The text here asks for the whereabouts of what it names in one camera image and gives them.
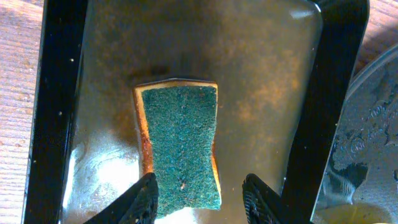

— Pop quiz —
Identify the green and orange sponge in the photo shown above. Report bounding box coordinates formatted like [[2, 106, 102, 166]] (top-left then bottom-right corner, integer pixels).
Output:
[[132, 78, 222, 218]]

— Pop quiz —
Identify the black rectangular water tray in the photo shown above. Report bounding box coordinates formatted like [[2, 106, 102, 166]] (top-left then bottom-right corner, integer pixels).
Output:
[[22, 1, 369, 223]]

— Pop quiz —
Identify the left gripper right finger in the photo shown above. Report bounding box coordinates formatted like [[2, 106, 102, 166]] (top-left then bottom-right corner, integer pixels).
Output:
[[242, 174, 313, 224]]

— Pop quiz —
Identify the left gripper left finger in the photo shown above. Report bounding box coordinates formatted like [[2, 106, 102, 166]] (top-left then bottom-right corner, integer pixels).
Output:
[[84, 172, 159, 224]]

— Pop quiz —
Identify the round black serving tray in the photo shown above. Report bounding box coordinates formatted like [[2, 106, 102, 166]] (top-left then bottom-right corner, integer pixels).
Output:
[[311, 46, 397, 223]]

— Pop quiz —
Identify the pale yellow plate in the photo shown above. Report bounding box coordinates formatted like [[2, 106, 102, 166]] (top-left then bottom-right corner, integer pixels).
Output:
[[311, 203, 396, 224]]

